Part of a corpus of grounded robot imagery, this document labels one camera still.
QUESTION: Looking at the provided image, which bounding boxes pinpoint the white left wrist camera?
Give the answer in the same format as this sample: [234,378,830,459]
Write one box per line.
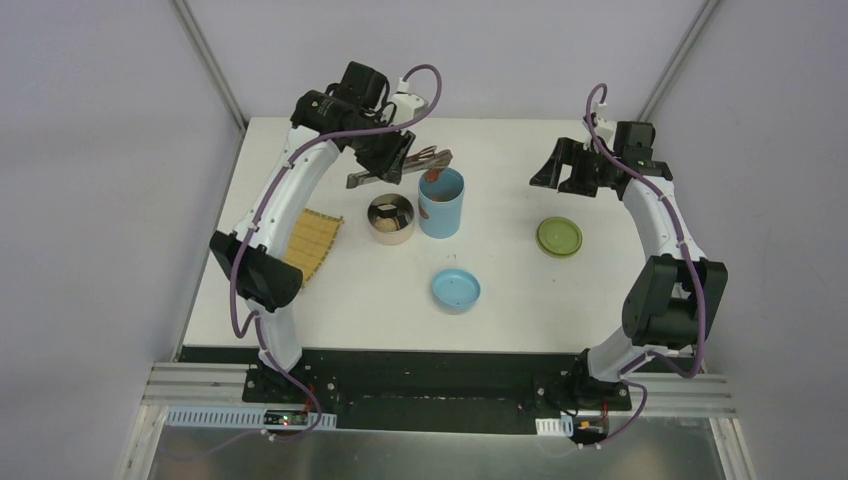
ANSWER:
[383,78,429,125]

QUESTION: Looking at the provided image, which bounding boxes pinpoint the stainless steel bowl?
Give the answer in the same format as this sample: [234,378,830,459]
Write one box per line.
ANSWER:
[366,193,416,246]

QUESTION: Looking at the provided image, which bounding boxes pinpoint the brown toy sausage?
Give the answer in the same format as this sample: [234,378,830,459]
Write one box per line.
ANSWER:
[424,168,443,183]

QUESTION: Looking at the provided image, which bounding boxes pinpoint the beige round rice ball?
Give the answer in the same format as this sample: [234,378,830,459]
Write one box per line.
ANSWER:
[374,218,398,233]

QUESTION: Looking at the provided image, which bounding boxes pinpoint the sushi roll white black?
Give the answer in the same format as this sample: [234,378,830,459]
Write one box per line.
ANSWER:
[375,204,399,219]

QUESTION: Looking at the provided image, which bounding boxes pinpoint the metal tongs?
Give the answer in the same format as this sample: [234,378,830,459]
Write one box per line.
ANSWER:
[345,145,453,190]

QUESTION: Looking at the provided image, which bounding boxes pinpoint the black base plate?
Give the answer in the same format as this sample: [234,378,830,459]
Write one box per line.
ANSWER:
[242,349,632,435]

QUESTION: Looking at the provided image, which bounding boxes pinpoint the blue round lid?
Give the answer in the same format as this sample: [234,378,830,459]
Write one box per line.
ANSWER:
[431,268,482,314]

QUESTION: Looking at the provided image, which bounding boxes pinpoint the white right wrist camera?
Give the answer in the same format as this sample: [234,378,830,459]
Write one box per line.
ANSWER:
[591,102,616,147]

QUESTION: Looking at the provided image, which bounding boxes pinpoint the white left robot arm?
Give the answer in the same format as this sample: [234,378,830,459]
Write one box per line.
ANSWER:
[210,62,429,405]

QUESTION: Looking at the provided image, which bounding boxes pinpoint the yellow bamboo mat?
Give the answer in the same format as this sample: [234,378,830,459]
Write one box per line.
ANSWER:
[282,209,344,288]

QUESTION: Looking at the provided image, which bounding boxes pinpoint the blue cylindrical container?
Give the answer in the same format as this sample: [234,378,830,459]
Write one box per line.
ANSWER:
[418,168,465,239]

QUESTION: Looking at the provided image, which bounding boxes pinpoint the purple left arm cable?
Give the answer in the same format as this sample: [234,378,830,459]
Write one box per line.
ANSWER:
[229,64,444,443]

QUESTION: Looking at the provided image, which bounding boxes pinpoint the green round lid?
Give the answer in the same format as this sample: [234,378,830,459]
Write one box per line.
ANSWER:
[535,216,583,259]

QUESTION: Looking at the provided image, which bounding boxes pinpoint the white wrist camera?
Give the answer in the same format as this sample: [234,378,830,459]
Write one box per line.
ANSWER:
[591,102,616,147]
[383,78,429,125]

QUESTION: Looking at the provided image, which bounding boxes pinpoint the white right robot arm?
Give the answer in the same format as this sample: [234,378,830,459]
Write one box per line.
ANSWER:
[529,121,728,410]

